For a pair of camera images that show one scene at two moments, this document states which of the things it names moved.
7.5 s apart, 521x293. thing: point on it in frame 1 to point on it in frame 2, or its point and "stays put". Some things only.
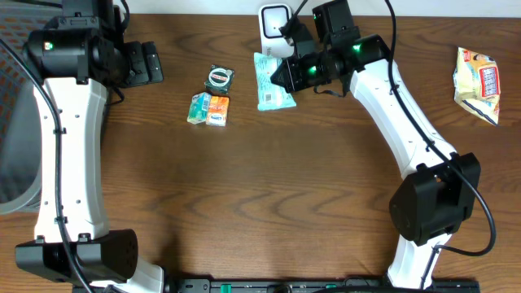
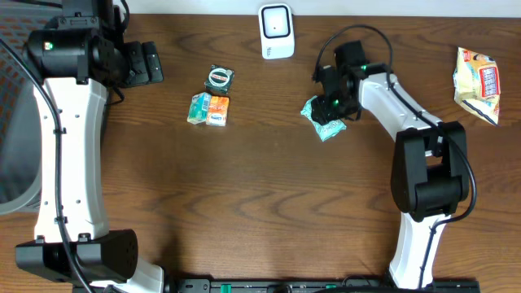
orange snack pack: (217, 111) stays put
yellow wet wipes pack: (477, 84) stays put
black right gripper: (291, 80) to (322, 112)
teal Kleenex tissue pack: (199, 108) stays put
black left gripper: (136, 63) stays put
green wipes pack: (270, 95) to (325, 132)
